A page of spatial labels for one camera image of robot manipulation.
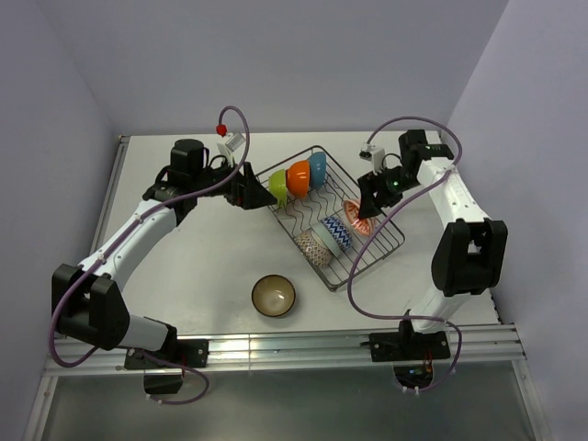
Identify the orange bowl white inside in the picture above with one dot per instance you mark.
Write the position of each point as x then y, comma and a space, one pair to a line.
298, 179

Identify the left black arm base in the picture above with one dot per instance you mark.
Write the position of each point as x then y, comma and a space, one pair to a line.
166, 372

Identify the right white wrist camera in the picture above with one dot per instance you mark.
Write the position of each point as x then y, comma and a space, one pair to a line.
375, 155

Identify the blue ceramic bowl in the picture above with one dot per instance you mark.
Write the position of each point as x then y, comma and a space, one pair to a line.
318, 165

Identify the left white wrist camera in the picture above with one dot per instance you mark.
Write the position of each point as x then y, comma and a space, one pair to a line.
230, 142

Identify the brown patterned bowl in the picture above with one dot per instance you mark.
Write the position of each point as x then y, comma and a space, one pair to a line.
313, 249

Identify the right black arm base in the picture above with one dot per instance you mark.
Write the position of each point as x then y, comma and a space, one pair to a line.
421, 349

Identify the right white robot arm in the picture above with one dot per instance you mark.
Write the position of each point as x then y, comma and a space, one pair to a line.
468, 259

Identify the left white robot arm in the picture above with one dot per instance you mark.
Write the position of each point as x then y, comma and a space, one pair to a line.
86, 299

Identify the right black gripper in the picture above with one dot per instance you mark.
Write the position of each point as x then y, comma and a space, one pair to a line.
369, 205

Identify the grey wire dish rack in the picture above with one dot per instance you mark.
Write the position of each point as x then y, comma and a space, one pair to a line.
299, 215

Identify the orange floral bowl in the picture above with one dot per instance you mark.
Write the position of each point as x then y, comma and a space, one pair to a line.
364, 227

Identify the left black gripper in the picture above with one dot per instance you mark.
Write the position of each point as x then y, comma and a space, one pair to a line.
253, 195

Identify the olive patterned bowl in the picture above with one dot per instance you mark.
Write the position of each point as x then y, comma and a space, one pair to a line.
273, 296

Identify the orange patterned bowl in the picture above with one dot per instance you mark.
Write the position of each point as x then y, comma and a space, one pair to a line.
337, 229

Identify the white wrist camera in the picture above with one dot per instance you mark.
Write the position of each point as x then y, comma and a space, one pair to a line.
375, 155
230, 142

